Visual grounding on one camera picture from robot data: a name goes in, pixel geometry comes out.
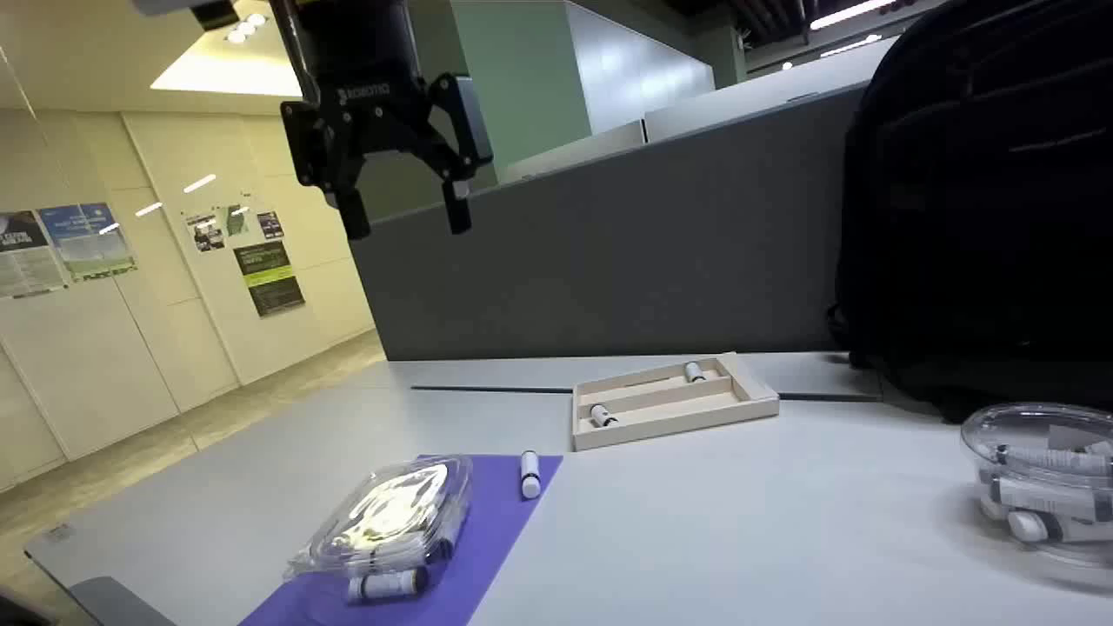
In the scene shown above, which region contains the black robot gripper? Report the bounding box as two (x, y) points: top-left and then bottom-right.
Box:
(269, 0), (497, 244)

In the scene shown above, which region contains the light wooden tray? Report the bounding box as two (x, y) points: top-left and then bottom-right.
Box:
(566, 351), (781, 457)

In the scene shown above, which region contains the blue mat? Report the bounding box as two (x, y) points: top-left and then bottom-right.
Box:
(236, 453), (566, 626)

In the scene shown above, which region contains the green building pillar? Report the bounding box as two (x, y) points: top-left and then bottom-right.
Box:
(407, 0), (597, 222)

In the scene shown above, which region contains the clear plastic packet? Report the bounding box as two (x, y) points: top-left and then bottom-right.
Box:
(283, 453), (481, 580)

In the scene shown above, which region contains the white labelled vial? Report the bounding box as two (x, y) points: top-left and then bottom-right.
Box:
(341, 539), (428, 579)
(991, 437), (1105, 477)
(1003, 509), (1063, 548)
(343, 562), (430, 605)
(998, 474), (1105, 526)

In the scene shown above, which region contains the black backpack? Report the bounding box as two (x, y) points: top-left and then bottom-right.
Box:
(824, 0), (1113, 424)

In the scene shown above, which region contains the black and green wall poster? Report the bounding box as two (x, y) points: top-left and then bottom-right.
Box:
(229, 237), (308, 321)

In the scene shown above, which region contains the grey partition wall panel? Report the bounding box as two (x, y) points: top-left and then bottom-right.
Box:
(349, 31), (901, 362)

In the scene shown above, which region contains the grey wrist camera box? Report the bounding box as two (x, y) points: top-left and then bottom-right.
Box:
(125, 0), (243, 34)

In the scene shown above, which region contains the blue and green wall poster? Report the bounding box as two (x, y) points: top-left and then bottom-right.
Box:
(36, 197), (138, 286)

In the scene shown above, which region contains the grey and white wall poster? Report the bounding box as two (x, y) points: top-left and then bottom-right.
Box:
(0, 208), (68, 307)

